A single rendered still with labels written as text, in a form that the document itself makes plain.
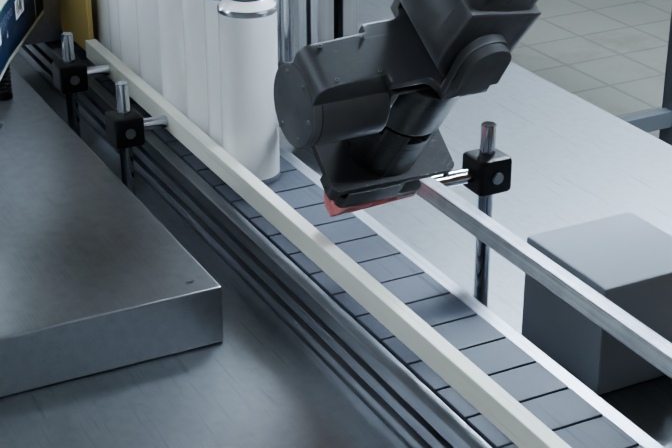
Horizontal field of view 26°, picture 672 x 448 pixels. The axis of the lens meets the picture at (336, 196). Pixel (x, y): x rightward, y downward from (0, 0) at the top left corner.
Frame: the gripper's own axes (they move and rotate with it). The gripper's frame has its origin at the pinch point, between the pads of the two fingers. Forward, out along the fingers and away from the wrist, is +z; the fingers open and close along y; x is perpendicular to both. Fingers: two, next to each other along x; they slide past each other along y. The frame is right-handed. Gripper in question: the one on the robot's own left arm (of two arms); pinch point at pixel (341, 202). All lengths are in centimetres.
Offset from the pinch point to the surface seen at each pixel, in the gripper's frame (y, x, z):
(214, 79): 0.3, -20.0, 12.8
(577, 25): -228, -146, 235
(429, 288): -4.2, 8.7, -0.1
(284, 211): 2.8, -2.1, 4.3
